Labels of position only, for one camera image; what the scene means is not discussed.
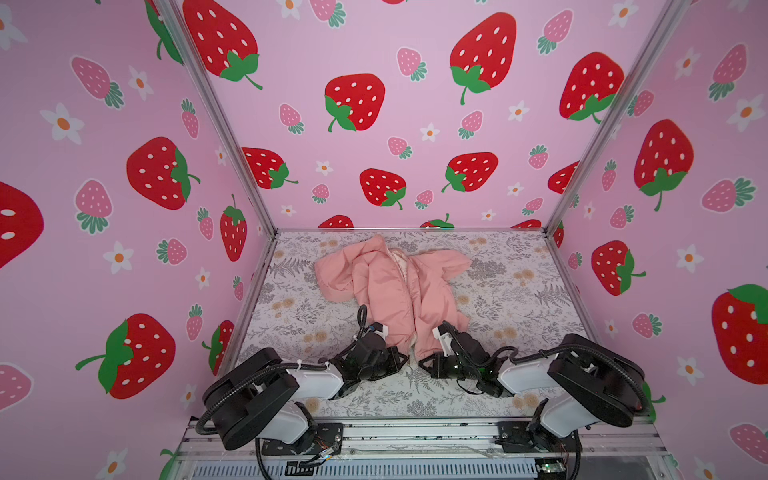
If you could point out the wrist white camera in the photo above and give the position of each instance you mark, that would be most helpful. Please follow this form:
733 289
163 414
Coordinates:
443 334
379 329

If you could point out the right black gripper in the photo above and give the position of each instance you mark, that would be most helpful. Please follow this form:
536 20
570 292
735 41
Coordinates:
435 365

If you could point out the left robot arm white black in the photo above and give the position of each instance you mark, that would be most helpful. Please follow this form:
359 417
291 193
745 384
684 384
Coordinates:
265 397

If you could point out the corner aluminium post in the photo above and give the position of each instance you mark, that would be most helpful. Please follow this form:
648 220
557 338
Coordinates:
215 44
658 37

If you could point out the right corner aluminium post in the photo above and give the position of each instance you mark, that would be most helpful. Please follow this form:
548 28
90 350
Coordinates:
658 37

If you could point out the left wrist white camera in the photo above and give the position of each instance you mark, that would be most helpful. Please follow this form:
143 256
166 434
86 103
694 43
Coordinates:
379 329

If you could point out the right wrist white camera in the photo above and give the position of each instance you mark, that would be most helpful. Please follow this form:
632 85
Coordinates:
443 334

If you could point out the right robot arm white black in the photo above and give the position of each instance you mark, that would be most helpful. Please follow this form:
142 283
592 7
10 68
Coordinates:
597 385

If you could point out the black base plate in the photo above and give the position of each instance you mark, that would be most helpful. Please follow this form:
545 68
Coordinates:
321 439
515 437

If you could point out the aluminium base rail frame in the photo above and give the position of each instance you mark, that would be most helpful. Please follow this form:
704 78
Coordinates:
435 448

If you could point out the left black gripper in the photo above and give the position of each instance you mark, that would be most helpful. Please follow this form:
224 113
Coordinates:
395 365

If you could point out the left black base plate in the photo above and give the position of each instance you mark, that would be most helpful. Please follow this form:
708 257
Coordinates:
321 439

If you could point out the left corner aluminium post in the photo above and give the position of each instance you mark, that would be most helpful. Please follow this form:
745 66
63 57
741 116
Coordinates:
215 44

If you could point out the pink hooded jacket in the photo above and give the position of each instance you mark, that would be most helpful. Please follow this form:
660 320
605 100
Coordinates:
411 295

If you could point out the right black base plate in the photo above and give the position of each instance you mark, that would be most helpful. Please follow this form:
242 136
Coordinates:
515 437

